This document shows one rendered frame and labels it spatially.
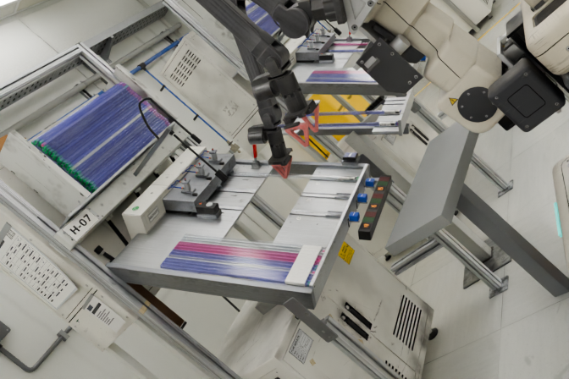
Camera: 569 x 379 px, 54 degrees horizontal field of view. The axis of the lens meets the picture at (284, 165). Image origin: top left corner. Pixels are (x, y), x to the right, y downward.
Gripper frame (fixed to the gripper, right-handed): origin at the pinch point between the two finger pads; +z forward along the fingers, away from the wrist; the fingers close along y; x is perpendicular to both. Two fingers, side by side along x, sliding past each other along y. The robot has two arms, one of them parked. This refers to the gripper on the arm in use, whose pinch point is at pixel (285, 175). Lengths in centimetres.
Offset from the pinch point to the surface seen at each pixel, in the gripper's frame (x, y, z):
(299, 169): 2.3, -8.0, 2.2
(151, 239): -34, 43, -1
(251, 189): -10.4, 10.1, -0.1
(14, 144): -67, 49, -43
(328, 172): 15.7, -4.7, 1.8
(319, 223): 21.8, 27.3, 2.3
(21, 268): -80, 60, 0
